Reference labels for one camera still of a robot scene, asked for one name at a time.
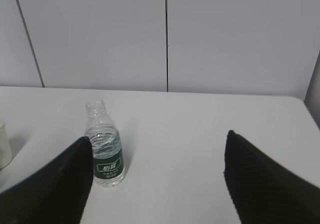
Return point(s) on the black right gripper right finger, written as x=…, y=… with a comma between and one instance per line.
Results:
x=263, y=191

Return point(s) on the clear green-label water bottle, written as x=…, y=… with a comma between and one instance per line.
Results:
x=108, y=161

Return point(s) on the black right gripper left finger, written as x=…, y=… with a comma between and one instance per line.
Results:
x=55, y=194

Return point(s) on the white paper cup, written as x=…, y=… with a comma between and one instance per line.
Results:
x=5, y=149

